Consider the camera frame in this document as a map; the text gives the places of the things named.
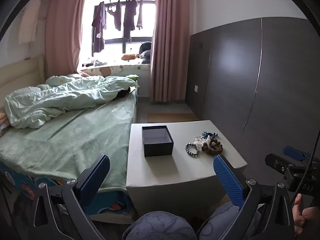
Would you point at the orange plush toy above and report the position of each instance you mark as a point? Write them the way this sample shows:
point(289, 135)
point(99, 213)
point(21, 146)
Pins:
point(128, 57)

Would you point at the white low table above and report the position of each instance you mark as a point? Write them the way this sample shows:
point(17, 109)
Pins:
point(176, 182)

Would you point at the patterned window seat cushion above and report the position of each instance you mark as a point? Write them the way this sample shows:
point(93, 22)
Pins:
point(113, 70)

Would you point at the bed with green sheet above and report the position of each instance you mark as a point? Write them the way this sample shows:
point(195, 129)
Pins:
point(65, 146)

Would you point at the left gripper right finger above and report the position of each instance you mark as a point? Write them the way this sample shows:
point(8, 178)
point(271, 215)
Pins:
point(276, 220)

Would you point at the green box on bed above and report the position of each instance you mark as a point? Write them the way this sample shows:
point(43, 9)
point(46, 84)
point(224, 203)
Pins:
point(133, 77)

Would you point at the pink curtain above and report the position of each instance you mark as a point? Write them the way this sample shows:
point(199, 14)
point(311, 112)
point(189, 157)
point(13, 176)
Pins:
point(63, 35)
point(170, 51)

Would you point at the light green duvet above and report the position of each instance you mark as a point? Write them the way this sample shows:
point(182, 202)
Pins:
point(32, 107)

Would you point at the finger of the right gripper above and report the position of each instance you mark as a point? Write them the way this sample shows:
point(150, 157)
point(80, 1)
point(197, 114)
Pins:
point(293, 153)
point(277, 163)

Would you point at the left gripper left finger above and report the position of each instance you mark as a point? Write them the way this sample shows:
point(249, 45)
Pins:
point(58, 211)

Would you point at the pink curtain left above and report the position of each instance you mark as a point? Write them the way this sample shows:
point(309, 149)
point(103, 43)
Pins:
point(63, 35)

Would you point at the dark pillows on sill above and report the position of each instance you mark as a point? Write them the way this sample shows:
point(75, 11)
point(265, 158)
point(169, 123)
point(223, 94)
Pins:
point(145, 52)

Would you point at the person's knee blue trousers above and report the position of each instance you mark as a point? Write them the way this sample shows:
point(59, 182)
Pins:
point(159, 225)

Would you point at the beige cloth on wall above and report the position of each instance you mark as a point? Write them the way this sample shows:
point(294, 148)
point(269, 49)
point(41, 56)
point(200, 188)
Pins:
point(28, 24)

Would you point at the white translucent jewelry piece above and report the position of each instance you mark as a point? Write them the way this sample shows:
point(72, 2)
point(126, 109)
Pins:
point(199, 142)

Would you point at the cardboard floor sheet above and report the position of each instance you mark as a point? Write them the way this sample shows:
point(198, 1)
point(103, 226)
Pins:
point(171, 117)

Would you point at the person's right hand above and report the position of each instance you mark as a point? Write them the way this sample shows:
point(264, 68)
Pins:
point(306, 220)

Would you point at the pink curtain right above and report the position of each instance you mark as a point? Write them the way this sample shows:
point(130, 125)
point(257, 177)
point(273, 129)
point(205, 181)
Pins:
point(170, 51)

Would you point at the dark grey wardrobe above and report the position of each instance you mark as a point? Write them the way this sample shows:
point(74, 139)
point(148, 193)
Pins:
point(258, 83)

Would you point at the black jewelry box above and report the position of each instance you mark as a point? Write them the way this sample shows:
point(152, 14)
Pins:
point(157, 141)

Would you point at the dark hanging clothes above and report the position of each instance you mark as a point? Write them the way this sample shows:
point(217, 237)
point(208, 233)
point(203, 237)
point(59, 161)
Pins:
point(127, 16)

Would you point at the beige headboard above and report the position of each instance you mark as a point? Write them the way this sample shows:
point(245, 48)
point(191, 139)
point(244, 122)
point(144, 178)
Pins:
point(21, 74)

